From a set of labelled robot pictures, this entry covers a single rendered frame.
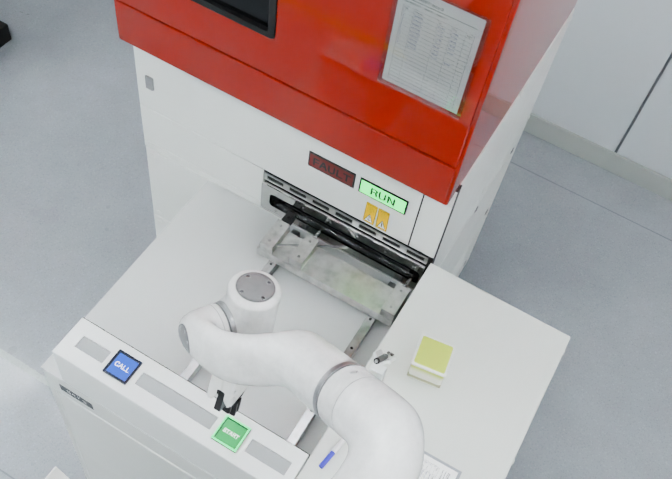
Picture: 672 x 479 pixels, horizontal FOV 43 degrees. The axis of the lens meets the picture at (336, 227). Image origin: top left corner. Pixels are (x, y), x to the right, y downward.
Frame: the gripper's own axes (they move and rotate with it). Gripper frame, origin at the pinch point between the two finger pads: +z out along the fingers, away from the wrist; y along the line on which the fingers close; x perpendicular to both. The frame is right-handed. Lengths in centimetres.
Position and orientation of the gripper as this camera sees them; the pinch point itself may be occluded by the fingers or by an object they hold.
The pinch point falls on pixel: (230, 403)
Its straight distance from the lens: 155.5
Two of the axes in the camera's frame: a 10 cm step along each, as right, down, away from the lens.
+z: -2.1, 7.0, 6.8
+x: 8.6, 4.6, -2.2
